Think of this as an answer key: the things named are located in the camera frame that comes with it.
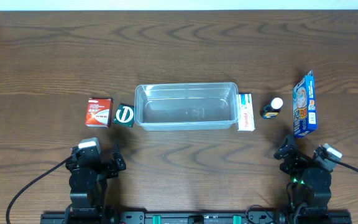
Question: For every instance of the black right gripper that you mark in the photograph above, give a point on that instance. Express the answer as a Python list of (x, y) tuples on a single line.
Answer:
[(293, 158)]

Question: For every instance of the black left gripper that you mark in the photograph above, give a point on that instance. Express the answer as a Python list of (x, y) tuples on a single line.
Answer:
[(109, 165)]

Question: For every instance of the small white-capped bottle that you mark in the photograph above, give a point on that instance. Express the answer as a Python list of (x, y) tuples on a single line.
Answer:
[(271, 110)]

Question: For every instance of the red medicine box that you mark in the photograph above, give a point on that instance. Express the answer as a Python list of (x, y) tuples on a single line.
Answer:
[(98, 113)]

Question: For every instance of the white Panadol box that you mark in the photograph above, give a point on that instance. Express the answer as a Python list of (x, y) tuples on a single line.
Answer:
[(245, 120)]

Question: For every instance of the blue cooling patch box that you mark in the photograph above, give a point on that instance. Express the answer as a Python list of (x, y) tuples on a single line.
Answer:
[(304, 106)]

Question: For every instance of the clear plastic container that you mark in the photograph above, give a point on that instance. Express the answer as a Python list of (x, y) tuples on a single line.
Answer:
[(186, 106)]

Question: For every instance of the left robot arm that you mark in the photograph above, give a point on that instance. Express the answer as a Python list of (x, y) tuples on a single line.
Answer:
[(88, 183)]

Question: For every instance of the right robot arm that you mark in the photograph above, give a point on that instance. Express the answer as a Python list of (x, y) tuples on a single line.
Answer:
[(308, 190)]

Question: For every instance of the green square box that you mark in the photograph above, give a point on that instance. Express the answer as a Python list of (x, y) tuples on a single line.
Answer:
[(124, 115)]

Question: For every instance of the black mounting rail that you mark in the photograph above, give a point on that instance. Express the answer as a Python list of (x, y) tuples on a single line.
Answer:
[(256, 216)]

